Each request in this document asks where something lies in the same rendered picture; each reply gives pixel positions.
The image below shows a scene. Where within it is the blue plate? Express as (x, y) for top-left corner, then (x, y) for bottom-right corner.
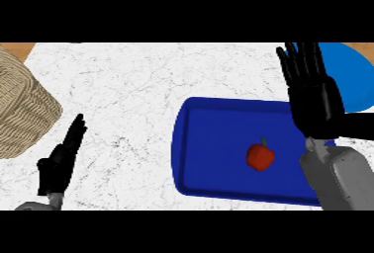
(317, 42), (374, 114)

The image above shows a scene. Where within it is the red bell pepper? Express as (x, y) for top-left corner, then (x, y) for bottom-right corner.
(246, 136), (277, 173)

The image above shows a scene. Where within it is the tan wicker basket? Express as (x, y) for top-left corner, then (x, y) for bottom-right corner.
(0, 44), (64, 161)

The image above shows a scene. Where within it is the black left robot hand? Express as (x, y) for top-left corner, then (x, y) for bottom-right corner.
(37, 113), (89, 197)

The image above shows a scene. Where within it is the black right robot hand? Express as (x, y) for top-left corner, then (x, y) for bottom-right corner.
(275, 42), (374, 140)

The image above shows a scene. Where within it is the dark blue tray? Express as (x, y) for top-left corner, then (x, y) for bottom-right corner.
(170, 96), (337, 208)

